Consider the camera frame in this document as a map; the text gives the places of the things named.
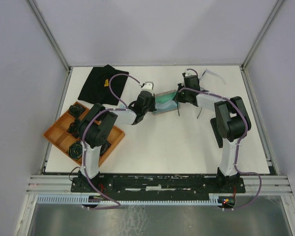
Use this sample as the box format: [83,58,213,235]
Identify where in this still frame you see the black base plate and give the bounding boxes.
[71,173,246,200]

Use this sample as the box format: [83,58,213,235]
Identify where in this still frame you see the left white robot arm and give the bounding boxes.
[78,90,155,192]

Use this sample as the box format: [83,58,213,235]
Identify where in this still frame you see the aluminium frame post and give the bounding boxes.
[241,0,286,70]
[26,0,70,71]

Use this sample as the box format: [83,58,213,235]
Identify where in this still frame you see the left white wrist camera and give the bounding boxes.
[141,82,154,95]

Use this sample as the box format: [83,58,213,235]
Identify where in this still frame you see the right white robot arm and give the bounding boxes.
[174,72,251,192]

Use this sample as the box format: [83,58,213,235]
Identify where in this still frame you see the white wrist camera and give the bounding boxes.
[141,82,154,95]
[182,70,193,77]

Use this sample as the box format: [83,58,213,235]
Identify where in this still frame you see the black sunglasses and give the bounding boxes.
[175,99,203,119]

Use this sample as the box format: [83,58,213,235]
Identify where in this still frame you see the black item in tray middle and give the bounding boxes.
[67,119,80,135]

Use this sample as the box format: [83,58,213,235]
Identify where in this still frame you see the crumpled blue cloth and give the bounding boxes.
[119,104,128,109]

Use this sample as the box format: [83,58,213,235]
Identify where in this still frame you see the left aluminium frame post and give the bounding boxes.
[26,0,70,71]

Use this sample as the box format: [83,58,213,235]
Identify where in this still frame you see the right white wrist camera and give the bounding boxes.
[182,70,193,77]

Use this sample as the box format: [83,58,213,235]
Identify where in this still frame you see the black item in tray rear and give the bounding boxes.
[69,104,85,118]

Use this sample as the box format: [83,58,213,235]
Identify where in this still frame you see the grey glasses case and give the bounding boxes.
[152,90,180,115]

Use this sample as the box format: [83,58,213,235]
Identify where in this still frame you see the blue cleaning cloth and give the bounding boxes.
[155,100,177,113]

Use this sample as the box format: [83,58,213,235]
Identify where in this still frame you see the lavender sunglasses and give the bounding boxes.
[200,68,227,85]

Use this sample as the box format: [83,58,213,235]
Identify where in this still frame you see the black coiled item in tray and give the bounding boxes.
[68,142,83,160]

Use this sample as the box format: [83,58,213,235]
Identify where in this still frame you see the right aluminium frame post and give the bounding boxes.
[241,0,286,70]

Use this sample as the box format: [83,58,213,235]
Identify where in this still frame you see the black folded cloth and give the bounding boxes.
[78,64,129,106]

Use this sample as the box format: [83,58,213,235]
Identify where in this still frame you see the black round item in tray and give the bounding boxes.
[100,141,111,157]

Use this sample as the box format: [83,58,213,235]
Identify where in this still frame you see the white slotted cable duct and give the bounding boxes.
[36,194,222,206]

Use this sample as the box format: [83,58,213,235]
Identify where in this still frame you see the black rectangular case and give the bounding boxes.
[210,118,223,148]

